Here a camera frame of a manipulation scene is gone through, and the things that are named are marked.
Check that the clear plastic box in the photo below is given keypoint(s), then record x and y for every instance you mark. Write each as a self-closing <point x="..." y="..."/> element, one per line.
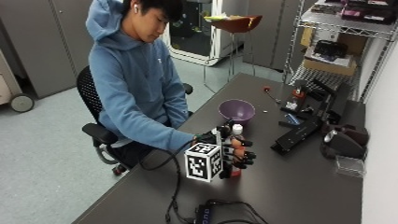
<point x="350" y="166"/>

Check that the black metal clamp device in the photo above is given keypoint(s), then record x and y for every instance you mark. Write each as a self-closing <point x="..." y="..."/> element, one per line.
<point x="307" y="124"/>

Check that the small black red device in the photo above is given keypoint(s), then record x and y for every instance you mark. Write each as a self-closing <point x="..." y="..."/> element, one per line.
<point x="295" y="99"/>

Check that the white marker cube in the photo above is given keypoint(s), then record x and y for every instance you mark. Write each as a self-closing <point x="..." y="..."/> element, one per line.
<point x="203" y="161"/>

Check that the black office chair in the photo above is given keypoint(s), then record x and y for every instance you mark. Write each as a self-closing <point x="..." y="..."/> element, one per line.
<point x="94" y="124"/>

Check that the black device on shelf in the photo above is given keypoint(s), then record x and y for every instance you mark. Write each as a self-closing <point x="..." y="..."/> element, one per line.
<point x="330" y="49"/>

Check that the white earbud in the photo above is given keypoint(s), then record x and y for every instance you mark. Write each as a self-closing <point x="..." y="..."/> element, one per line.
<point x="136" y="9"/>

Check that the black rounded device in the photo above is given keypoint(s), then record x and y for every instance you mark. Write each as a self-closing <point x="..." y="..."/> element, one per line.
<point x="346" y="141"/>

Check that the grey cabinet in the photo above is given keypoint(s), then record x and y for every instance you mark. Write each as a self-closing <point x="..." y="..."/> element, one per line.
<point x="46" y="43"/>

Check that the black hub box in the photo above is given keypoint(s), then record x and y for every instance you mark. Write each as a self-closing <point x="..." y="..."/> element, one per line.
<point x="204" y="214"/>

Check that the cart with wheel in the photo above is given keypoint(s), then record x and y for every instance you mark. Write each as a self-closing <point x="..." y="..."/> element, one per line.
<point x="12" y="90"/>

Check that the white framed enclosure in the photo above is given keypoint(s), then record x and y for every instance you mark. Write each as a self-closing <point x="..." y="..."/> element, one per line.
<point x="195" y="31"/>

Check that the red knob tool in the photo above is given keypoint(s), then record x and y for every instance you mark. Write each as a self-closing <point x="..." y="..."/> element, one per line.
<point x="271" y="93"/>

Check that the the person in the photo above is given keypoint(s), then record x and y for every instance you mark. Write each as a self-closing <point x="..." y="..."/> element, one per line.
<point x="136" y="84"/>

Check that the cardboard box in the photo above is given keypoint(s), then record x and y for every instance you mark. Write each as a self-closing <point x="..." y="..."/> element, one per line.
<point x="329" y="63"/>

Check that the purple bowl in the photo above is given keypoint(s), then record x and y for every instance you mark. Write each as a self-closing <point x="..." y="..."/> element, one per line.
<point x="236" y="111"/>

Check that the brown bar stool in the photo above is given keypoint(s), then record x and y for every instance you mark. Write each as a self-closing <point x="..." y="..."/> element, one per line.
<point x="236" y="26"/>

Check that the red bottle with white cap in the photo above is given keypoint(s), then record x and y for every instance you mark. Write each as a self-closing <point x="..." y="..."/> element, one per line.
<point x="236" y="140"/>

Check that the blue pen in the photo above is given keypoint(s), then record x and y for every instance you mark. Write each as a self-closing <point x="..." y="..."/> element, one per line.
<point x="293" y="118"/>

